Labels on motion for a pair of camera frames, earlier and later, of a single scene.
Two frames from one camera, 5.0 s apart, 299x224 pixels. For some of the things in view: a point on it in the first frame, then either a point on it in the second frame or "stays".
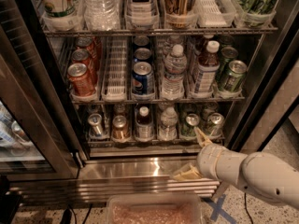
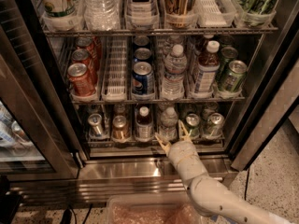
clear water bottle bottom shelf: x=167 y=130 stays
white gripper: x=207 y=162 -> x=181 y=150
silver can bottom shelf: x=94 y=121 stays
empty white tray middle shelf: x=115 y=70 stays
